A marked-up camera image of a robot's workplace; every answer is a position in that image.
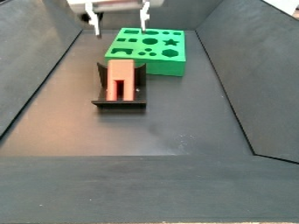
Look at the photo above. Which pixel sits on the white gripper two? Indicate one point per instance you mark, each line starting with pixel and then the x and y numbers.
pixel 96 6

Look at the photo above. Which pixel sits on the red square-circle peg object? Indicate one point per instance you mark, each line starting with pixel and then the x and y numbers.
pixel 120 70

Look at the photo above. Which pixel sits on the black curved regrasp stand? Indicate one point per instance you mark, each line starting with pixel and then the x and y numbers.
pixel 138 103

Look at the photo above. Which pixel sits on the green shape-sorter fixture block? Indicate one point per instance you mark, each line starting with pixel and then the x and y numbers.
pixel 159 48

